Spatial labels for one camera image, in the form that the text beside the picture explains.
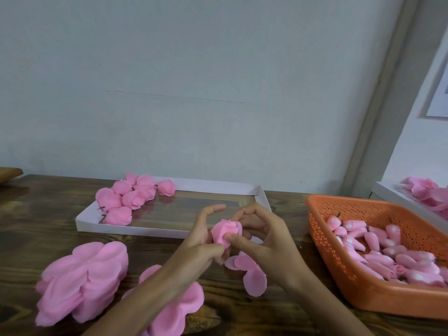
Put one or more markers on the person's left hand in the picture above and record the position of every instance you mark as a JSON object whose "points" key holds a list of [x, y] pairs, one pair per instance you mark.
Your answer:
{"points": [[190, 255]]}

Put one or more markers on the person's right hand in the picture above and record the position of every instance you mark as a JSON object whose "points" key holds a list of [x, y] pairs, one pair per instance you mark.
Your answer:
{"points": [[276, 252]]}

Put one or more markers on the white shallow tray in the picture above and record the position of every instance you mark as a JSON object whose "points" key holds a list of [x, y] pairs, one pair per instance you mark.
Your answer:
{"points": [[168, 212]]}

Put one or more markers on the stack of pink petals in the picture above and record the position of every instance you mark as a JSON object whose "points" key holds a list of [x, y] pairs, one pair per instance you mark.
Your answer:
{"points": [[80, 283], [171, 318]]}

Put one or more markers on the pink petal flower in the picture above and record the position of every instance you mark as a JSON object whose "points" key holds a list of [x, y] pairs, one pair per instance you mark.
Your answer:
{"points": [[145, 186]]}

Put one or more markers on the pink rose buds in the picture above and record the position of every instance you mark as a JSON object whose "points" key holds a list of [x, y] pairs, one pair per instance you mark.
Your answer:
{"points": [[376, 249]]}

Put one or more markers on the group of finished pink roses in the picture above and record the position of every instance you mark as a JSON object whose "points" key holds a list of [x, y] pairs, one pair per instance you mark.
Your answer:
{"points": [[107, 199]]}

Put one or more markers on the pile of pink petals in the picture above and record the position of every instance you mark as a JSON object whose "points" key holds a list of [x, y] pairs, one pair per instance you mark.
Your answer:
{"points": [[425, 191]]}

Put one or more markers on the person's right forearm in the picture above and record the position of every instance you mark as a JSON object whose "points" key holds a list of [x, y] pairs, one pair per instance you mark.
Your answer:
{"points": [[325, 311]]}

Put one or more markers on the person's left forearm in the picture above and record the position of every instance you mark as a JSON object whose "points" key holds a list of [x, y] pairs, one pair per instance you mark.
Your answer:
{"points": [[136, 311]]}

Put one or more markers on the orange plastic basket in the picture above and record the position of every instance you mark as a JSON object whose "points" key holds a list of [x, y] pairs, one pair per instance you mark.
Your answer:
{"points": [[364, 297]]}

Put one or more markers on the white paper notice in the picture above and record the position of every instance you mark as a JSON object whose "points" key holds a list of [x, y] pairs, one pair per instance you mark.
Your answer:
{"points": [[439, 98]]}

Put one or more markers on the grey door frame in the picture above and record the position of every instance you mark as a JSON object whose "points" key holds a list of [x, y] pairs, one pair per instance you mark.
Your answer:
{"points": [[390, 91]]}

